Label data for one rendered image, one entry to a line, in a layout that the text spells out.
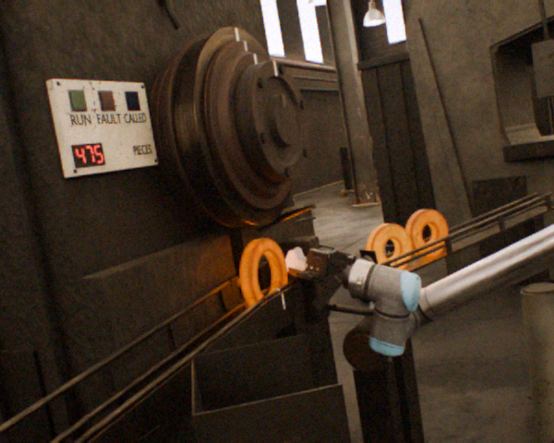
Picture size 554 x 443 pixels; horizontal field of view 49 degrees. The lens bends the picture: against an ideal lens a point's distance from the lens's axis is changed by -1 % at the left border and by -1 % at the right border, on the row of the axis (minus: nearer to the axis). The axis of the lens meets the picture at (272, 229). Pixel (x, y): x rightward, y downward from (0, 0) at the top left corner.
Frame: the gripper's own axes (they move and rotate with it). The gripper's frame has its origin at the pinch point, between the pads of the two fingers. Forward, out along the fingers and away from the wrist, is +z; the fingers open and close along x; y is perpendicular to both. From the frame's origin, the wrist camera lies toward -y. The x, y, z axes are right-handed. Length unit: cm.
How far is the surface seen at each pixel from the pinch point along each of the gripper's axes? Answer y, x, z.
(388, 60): 70, -397, 98
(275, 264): 2.1, 6.6, -1.4
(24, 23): 53, 60, 30
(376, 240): 4.7, -29.9, -16.4
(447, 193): -15, -263, 4
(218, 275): 1.5, 23.0, 5.6
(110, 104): 40, 46, 21
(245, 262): 5.3, 19.9, 0.5
